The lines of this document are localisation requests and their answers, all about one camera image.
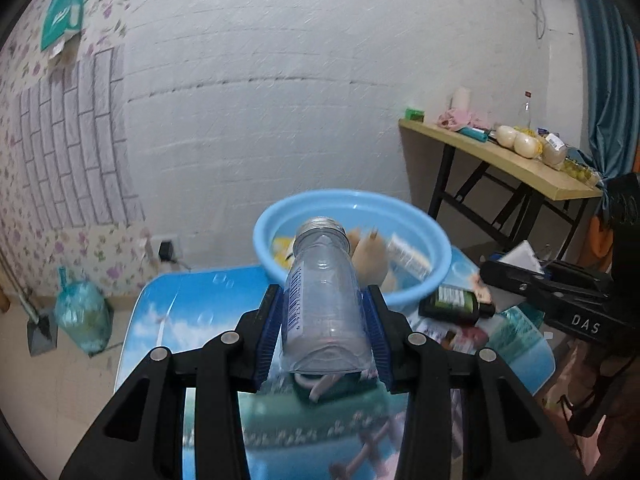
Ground blue plastic basin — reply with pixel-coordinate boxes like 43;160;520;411
252;189;453;308

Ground blue curtain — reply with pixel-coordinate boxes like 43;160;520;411
565;0;640;211

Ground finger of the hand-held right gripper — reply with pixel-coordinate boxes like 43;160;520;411
547;259;613;288
480;259;608;311

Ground white plush toy yellow net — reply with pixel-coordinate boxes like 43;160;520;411
271;236;297;267

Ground wooden desk with black legs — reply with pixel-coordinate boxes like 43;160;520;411
398;117;603;261

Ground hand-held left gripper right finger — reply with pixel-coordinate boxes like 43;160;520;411
364;284;586;480

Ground pink cloth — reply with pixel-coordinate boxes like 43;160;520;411
438;107;493;131

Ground grey dustpan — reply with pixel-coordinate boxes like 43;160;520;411
0;255;60;358

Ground cream round buns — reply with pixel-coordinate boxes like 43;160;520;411
515;135;543;161

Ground green wall packet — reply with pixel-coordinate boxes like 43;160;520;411
41;0;86;53

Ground white wall socket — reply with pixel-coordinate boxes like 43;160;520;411
150;234;183;263

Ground black bottle with green label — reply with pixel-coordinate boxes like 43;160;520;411
419;285;497;326

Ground clear plastic bottle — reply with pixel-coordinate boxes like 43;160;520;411
280;216;376;376

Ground bunch of green grapes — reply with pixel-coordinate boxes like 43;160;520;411
562;157;601;183

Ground brown round fruit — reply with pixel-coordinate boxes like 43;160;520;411
542;137;568;168

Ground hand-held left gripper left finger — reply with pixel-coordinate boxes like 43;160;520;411
59;284;283;480

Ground green plastic bag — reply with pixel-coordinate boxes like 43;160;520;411
54;266;113;358

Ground white wall cable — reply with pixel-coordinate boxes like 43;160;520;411
532;0;547;41

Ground beige plush toy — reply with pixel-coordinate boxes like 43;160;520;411
347;226;401;293

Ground printed low table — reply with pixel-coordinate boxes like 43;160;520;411
112;247;556;480

